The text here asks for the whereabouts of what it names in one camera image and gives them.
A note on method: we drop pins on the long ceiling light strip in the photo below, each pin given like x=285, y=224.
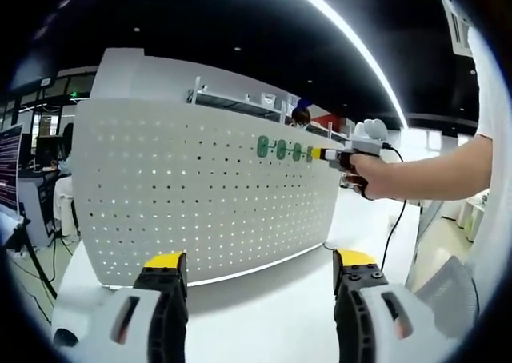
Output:
x=348, y=32

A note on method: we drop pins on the large black display screen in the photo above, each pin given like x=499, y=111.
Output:
x=32, y=75

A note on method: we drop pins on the black round object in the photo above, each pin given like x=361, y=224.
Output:
x=66, y=337

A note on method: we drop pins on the green hook assembly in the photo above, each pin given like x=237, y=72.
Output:
x=281, y=150
x=262, y=147
x=309, y=155
x=297, y=152

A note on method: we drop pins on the black stand leg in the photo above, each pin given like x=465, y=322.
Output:
x=40, y=269

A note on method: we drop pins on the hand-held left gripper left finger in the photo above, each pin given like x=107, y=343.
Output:
x=168, y=299

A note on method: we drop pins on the white perforated mounting plate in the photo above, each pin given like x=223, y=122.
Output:
x=200, y=219

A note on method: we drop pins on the person's right hand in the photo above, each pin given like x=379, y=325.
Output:
x=374, y=175

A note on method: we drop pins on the ceiling air vent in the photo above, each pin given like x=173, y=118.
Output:
x=460, y=35

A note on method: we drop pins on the grey mesh office chair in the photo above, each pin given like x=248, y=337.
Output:
x=448, y=295

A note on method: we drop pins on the person's white shirt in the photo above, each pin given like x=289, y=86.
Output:
x=496, y=219

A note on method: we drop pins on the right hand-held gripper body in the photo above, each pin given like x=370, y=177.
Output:
x=370, y=141

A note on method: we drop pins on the monitor with text lines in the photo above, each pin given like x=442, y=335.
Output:
x=10, y=167

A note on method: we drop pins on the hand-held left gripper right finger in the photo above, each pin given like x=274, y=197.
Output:
x=356, y=295

